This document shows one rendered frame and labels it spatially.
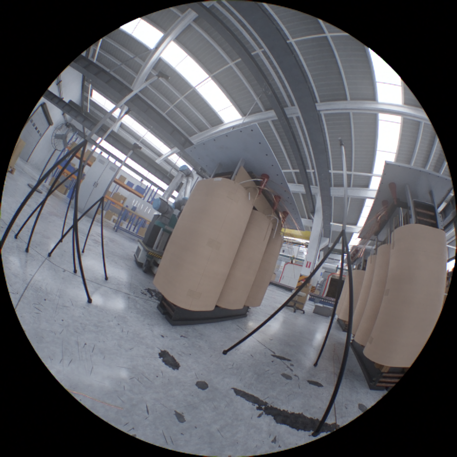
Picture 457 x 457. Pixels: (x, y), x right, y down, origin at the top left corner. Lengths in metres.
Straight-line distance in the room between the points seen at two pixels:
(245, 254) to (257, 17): 4.50
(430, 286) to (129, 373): 1.64
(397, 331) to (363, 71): 10.11
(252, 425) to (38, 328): 0.86
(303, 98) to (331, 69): 5.56
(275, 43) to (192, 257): 4.28
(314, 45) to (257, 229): 9.25
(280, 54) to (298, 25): 5.49
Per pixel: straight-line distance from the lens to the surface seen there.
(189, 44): 11.61
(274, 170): 1.25
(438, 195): 1.84
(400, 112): 10.31
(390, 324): 1.22
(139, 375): 0.72
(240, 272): 1.23
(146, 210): 6.09
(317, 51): 9.55
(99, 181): 5.53
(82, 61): 9.96
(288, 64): 4.26
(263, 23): 4.27
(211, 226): 0.90
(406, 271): 1.24
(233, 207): 0.96
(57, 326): 0.83
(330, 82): 9.89
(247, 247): 1.23
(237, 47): 6.62
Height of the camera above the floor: 0.57
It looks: 12 degrees up
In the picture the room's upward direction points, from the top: 22 degrees clockwise
